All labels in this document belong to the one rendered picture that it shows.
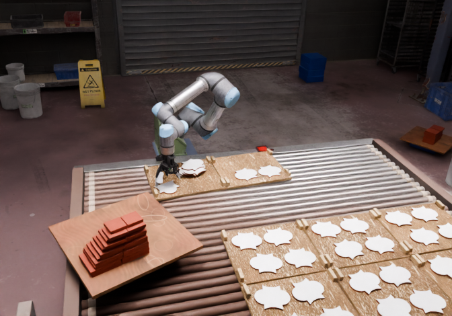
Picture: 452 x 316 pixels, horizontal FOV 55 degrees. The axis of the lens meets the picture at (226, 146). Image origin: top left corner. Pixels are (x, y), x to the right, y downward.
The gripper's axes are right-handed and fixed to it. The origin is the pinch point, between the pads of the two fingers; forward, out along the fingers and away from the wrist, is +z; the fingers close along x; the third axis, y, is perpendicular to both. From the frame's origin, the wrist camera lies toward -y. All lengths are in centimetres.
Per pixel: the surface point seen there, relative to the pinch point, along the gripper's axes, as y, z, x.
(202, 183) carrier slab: 7.2, 3.4, 18.9
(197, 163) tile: -6.9, -1.4, 24.7
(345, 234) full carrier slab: 85, 7, 51
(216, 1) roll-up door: -394, -29, 316
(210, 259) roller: 59, 8, -12
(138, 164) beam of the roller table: -35.2, 3.5, -0.4
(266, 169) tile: 17, 3, 59
